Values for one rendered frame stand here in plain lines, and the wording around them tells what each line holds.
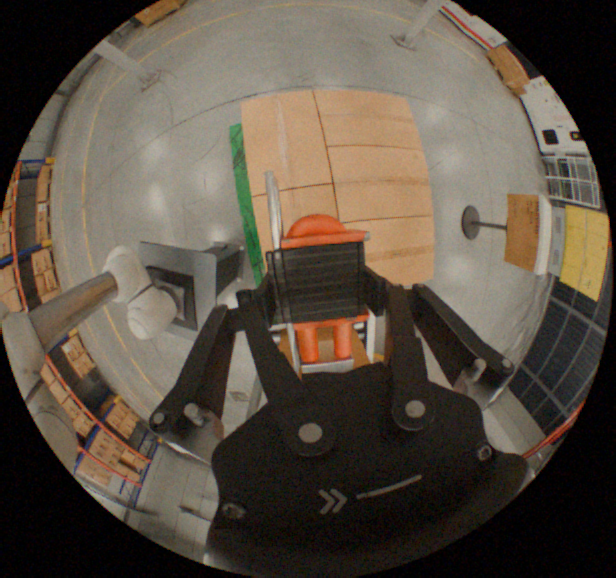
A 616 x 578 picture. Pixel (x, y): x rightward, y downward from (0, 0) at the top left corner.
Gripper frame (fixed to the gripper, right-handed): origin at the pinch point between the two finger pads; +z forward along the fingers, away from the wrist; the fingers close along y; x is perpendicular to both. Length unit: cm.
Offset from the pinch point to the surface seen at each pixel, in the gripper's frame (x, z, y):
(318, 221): 5.9, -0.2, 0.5
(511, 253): -17, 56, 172
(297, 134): 51, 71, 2
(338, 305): -1.4, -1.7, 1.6
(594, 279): -67, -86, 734
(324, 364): -9.6, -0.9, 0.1
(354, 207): 10, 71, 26
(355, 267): 1.9, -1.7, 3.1
